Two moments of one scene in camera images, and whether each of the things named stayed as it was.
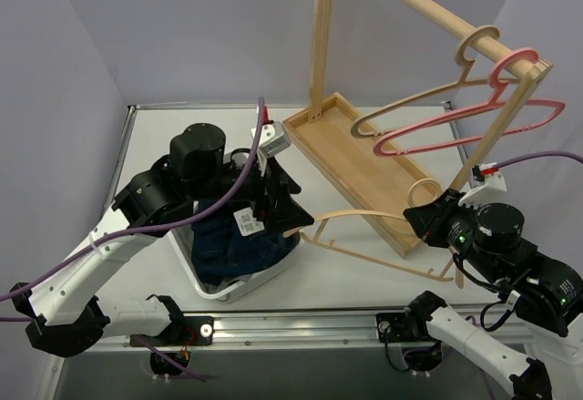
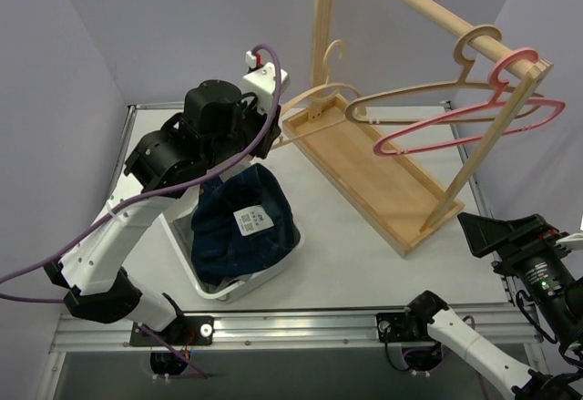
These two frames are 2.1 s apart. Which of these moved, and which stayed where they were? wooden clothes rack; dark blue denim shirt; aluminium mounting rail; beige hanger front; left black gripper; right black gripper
Moved: beige hanger front; right black gripper; left black gripper
Stayed: aluminium mounting rail; wooden clothes rack; dark blue denim shirt
